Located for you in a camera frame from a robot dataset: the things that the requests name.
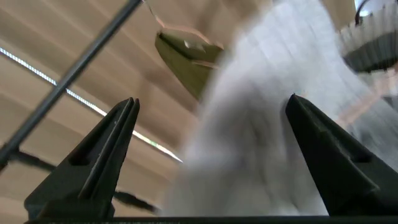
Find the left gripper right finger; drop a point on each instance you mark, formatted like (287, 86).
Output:
(339, 174)

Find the green shirt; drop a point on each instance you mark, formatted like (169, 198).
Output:
(183, 68)

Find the black clothes rack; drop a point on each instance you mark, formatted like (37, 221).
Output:
(77, 67)

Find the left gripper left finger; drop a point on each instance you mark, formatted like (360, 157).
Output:
(93, 174)

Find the pink clothes hanger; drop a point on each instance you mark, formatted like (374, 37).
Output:
(189, 30)

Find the beige curtain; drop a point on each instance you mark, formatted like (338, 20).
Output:
(124, 62)

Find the pale grey shorts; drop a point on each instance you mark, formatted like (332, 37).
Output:
(264, 109)

